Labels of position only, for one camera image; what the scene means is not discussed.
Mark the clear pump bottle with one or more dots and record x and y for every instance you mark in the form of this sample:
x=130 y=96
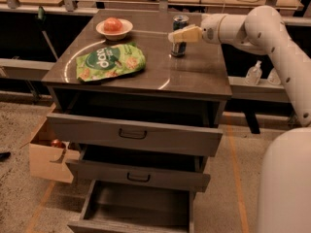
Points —
x=273 y=77
x=254 y=74

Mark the grey drawer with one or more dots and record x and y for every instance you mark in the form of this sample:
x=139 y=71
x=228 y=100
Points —
x=123 y=208
x=133 y=123
x=137 y=167

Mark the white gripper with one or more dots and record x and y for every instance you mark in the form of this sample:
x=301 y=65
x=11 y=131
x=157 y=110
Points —
x=210 y=29

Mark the blue silver redbull can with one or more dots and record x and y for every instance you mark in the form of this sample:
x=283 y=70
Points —
x=179 y=22

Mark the grey drawer cabinet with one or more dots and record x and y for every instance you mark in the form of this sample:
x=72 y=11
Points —
x=196 y=84

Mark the right clear pump bottle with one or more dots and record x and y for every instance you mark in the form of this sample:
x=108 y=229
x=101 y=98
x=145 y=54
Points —
x=273 y=77

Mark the grey middle drawer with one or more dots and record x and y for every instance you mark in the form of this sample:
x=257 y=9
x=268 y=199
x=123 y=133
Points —
x=137 y=167

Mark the left clear pump bottle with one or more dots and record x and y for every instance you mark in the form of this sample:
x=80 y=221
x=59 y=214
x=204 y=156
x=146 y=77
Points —
x=254 y=74

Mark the black shoe tip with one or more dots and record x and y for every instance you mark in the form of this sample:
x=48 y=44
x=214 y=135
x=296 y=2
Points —
x=4 y=156

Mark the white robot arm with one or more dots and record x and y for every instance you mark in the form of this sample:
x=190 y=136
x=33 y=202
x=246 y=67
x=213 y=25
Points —
x=284 y=204

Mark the cardboard box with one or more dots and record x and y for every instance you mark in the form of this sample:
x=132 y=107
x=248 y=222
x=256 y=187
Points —
x=45 y=161

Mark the red apple in box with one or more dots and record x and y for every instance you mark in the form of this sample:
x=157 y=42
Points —
x=57 y=144

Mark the grey top drawer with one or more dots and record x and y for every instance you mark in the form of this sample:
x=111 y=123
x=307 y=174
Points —
x=133 y=123

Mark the red apple in bowl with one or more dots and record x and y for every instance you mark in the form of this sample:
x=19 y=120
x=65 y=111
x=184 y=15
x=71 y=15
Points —
x=112 y=25

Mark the grey bottom drawer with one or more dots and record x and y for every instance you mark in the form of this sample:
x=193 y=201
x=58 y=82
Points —
x=123 y=208

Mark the green snack chip bag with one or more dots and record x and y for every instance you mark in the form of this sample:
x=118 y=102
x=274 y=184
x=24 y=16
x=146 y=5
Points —
x=110 y=62

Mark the white ceramic bowl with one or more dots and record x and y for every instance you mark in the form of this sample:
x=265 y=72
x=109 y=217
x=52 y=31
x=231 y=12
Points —
x=126 y=27

